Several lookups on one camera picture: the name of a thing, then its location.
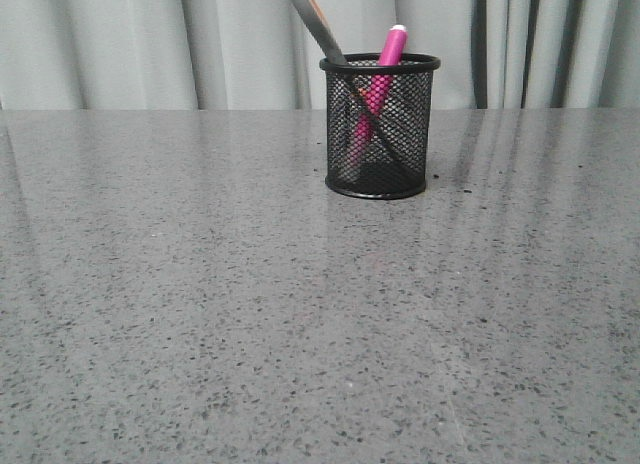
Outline grey curtain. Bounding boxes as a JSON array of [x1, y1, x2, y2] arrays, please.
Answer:
[[1, 0, 639, 110]]

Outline pink pen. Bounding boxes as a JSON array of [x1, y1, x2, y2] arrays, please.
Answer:
[[345, 24, 408, 182]]

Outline black mesh pen cup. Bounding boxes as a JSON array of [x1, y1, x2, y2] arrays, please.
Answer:
[[319, 53, 441, 200]]

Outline grey orange scissors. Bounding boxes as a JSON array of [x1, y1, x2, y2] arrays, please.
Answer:
[[282, 0, 426, 180]]

